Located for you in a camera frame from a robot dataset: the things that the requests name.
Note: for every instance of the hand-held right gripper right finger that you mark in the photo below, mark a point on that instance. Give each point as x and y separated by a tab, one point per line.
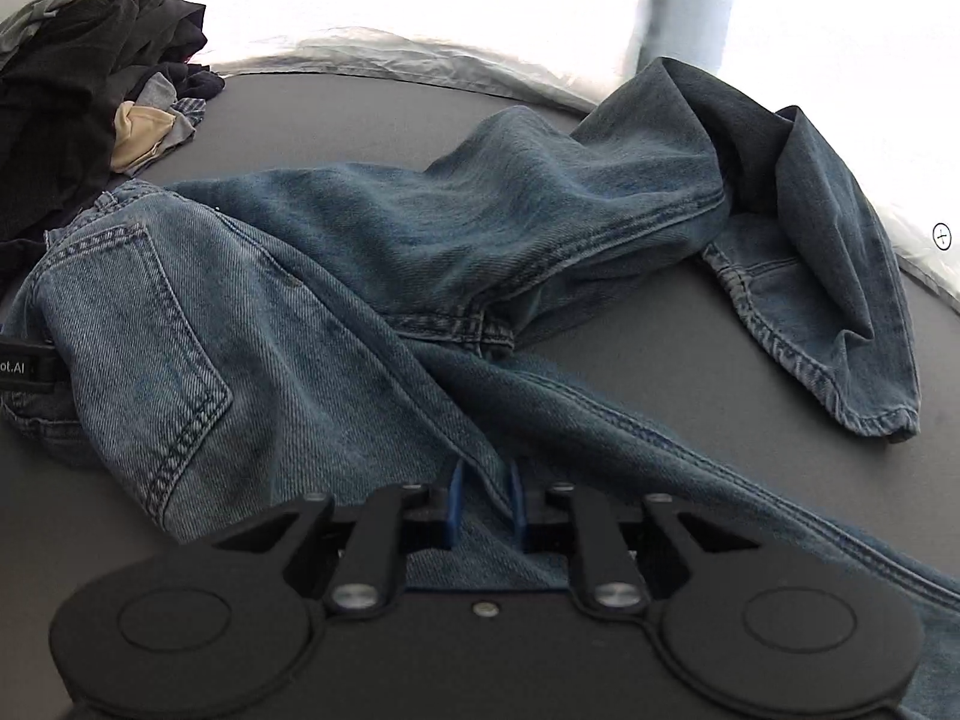
517	502

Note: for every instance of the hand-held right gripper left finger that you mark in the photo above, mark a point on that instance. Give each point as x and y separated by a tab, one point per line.
452	502

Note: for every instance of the blue denim jeans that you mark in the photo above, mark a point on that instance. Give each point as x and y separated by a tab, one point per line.
375	277

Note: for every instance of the black clothes pile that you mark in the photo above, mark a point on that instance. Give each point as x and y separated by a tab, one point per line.
67	90

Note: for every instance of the beige cloth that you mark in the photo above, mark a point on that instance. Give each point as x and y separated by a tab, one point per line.
139	135

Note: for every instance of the grey cloth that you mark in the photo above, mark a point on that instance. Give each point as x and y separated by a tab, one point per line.
176	116

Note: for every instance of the white printed curtain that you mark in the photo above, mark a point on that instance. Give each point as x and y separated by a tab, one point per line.
375	7

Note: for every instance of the window frame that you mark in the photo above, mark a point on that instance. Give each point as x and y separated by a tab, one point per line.
690	0

